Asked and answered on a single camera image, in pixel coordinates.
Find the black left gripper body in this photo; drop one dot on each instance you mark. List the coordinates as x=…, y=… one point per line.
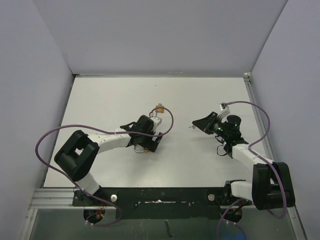
x=146, y=141

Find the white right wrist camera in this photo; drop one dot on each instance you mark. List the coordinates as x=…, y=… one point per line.
x=224, y=110

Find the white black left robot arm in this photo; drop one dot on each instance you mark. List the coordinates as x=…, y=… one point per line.
x=77, y=155

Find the aluminium frame rail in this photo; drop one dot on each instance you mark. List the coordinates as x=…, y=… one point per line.
x=51, y=216
x=265, y=130

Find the small brass padlock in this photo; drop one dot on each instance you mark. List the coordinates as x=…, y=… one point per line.
x=159, y=108

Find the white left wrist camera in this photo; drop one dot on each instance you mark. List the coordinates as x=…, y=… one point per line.
x=157, y=121

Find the aluminium right frame rail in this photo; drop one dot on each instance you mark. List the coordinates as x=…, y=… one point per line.
x=265, y=130

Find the large brass padlock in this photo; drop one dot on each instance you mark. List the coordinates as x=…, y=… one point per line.
x=139, y=149

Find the aluminium front frame rail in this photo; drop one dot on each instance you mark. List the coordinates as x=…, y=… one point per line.
x=51, y=216

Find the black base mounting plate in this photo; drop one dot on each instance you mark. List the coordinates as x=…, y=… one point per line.
x=158, y=203

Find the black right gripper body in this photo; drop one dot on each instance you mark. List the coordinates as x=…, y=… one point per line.
x=216, y=126

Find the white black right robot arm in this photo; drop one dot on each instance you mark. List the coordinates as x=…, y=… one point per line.
x=271, y=185

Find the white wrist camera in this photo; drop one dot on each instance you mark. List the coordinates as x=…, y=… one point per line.
x=157, y=121
x=224, y=110

